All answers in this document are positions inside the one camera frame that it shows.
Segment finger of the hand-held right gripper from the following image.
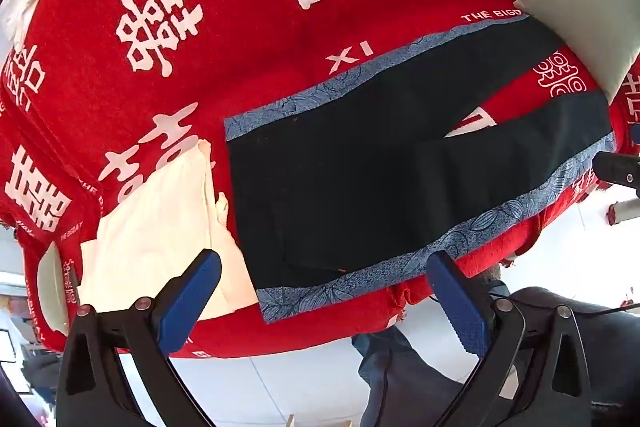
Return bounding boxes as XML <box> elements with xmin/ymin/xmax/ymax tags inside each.
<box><xmin>592</xmin><ymin>151</ymin><xmax>640</xmax><ymax>200</ymax></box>

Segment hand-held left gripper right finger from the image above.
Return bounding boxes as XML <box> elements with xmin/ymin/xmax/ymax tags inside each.
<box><xmin>427</xmin><ymin>251</ymin><xmax>608</xmax><ymax>427</ymax></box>

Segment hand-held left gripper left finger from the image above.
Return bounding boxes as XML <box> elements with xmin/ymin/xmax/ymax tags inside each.
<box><xmin>56</xmin><ymin>249</ymin><xmax>223</xmax><ymax>427</ymax></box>

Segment black pants with blue trim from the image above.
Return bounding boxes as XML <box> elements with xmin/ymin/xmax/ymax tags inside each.
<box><xmin>224</xmin><ymin>14</ymin><xmax>617</xmax><ymax>325</ymax></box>

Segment cream folded cloth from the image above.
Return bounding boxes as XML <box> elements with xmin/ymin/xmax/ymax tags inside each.
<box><xmin>77</xmin><ymin>139</ymin><xmax>258</xmax><ymax>323</ymax></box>

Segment person's blue jeans leg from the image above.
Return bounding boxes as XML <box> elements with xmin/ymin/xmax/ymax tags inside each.
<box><xmin>350</xmin><ymin>277</ymin><xmax>511</xmax><ymax>427</ymax></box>

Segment pale green pillow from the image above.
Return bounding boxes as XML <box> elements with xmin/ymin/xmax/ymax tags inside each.
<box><xmin>514</xmin><ymin>0</ymin><xmax>640</xmax><ymax>105</ymax></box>

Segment red printed blanket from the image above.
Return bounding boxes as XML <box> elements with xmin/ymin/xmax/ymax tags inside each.
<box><xmin>0</xmin><ymin>0</ymin><xmax>640</xmax><ymax>360</ymax></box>

